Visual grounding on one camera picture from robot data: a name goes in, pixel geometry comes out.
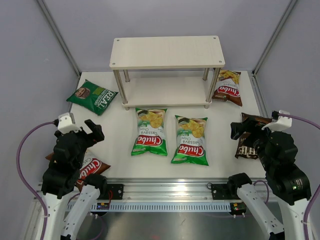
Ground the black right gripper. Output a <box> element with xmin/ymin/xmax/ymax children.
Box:
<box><xmin>230</xmin><ymin>115</ymin><xmax>283</xmax><ymax>171</ymax></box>

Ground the brown chuba bag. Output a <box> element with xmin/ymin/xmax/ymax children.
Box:
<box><xmin>212</xmin><ymin>69</ymin><xmax>243</xmax><ymax>107</ymax></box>
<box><xmin>41</xmin><ymin>150</ymin><xmax>110</xmax><ymax>198</ymax></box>

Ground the dark green REAL chips bag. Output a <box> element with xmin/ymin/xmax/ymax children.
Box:
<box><xmin>66</xmin><ymin>79</ymin><xmax>118</xmax><ymax>116</ymax></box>

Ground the green Chuba chips bag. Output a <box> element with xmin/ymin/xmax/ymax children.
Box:
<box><xmin>131</xmin><ymin>108</ymin><xmax>168</xmax><ymax>156</ymax></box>
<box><xmin>171</xmin><ymin>115</ymin><xmax>209</xmax><ymax>166</ymax></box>

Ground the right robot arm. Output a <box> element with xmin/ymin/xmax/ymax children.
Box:
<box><xmin>226</xmin><ymin>110</ymin><xmax>318</xmax><ymax>240</ymax></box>

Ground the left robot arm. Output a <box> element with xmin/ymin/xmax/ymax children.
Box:
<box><xmin>40</xmin><ymin>119</ymin><xmax>108</xmax><ymax>240</ymax></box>

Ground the brown sea salt chips bag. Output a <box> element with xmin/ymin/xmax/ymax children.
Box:
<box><xmin>234</xmin><ymin>112</ymin><xmax>272</xmax><ymax>160</ymax></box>

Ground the brown Chuba bag by shelf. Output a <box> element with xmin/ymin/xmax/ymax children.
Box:
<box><xmin>212</xmin><ymin>69</ymin><xmax>243</xmax><ymax>107</ymax></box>

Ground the white two-tier shelf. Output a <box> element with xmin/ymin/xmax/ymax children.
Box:
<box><xmin>109</xmin><ymin>35</ymin><xmax>225</xmax><ymax>110</ymax></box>

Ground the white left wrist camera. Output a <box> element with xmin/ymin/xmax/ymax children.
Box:
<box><xmin>57</xmin><ymin>112</ymin><xmax>76</xmax><ymax>134</ymax></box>

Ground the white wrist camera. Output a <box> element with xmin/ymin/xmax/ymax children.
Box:
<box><xmin>57</xmin><ymin>112</ymin><xmax>76</xmax><ymax>134</ymax></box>
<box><xmin>261</xmin><ymin>110</ymin><xmax>292</xmax><ymax>132</ymax></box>

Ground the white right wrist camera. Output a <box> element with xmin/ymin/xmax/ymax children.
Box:
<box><xmin>261</xmin><ymin>110</ymin><xmax>292</xmax><ymax>132</ymax></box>

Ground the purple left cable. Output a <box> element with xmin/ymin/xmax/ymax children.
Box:
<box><xmin>15</xmin><ymin>120</ymin><xmax>60</xmax><ymax>240</ymax></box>

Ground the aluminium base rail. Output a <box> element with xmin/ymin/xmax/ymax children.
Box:
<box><xmin>32</xmin><ymin>178</ymin><xmax>306</xmax><ymax>213</ymax></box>

